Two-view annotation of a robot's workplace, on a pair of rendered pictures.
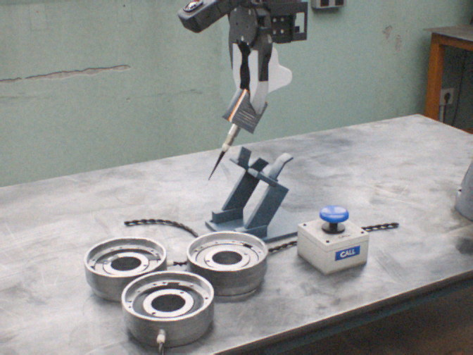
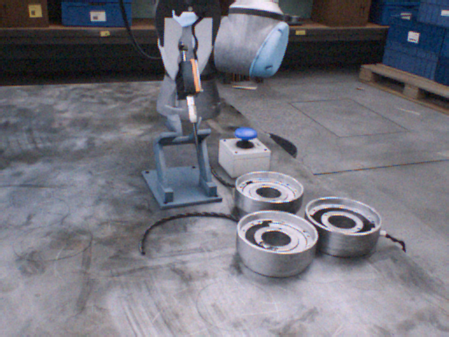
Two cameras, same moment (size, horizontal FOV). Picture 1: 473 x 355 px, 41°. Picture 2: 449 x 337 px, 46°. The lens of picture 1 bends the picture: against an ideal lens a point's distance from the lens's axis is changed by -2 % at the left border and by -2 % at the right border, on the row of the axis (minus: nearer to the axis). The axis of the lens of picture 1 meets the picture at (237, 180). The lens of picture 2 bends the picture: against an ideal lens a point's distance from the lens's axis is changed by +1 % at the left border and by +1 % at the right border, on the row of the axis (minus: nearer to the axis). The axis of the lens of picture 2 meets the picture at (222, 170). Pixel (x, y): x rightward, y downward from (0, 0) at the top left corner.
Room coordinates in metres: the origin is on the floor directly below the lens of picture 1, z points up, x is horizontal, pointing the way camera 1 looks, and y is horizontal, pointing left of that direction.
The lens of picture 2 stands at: (0.75, 0.74, 1.19)
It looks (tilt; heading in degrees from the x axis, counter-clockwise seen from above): 25 degrees down; 275
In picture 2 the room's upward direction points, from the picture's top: 4 degrees clockwise
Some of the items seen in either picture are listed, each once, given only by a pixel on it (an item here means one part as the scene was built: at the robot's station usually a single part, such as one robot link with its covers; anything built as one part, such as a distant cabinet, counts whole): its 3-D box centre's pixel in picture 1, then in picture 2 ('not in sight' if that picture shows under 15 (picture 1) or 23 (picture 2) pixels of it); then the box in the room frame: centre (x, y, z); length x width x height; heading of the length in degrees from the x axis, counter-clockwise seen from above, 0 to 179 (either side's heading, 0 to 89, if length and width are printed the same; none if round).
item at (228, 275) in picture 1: (226, 263); (267, 197); (0.73, 0.01, 0.82); 0.10 x 0.10 x 0.04
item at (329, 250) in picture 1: (336, 241); (243, 154); (0.78, -0.13, 0.82); 0.08 x 0.07 x 0.05; 117
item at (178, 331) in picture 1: (168, 308); (340, 226); (0.63, 0.08, 0.82); 0.10 x 0.10 x 0.04
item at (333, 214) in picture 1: (333, 225); (245, 142); (0.78, -0.13, 0.85); 0.04 x 0.04 x 0.05
